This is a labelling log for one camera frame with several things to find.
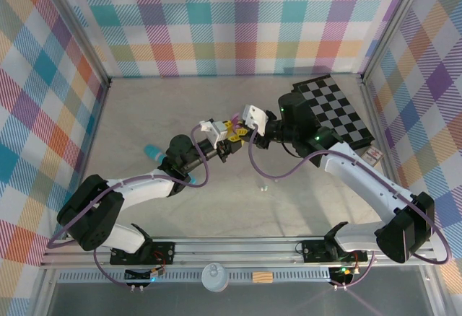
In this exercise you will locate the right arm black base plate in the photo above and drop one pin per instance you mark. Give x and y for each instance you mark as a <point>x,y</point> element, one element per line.
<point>314,251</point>

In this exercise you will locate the black grey chessboard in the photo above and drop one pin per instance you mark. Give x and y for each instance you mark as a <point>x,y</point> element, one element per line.
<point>343,114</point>

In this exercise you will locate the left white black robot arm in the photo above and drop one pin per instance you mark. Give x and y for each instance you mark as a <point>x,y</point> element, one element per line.
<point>144,189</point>

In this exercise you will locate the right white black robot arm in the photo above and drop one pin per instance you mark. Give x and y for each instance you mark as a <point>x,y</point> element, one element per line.
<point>361,175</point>

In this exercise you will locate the right black control board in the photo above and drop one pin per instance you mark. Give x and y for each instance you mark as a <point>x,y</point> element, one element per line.
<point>343,274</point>

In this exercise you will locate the left black control board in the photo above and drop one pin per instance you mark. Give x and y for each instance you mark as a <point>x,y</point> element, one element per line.
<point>144,274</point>

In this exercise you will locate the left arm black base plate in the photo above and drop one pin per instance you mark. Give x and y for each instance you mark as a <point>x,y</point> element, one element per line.
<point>162,253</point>

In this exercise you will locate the black control board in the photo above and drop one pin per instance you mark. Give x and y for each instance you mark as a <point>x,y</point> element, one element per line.
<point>144,274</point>
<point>343,274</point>

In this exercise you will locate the small wooden block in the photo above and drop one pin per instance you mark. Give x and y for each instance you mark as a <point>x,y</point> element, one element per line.
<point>262,277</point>

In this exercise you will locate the aluminium frame post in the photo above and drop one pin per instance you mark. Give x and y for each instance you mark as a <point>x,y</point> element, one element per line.
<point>79,27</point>
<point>393,24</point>

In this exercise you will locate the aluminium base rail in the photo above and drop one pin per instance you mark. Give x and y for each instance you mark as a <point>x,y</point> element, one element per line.
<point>234,249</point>

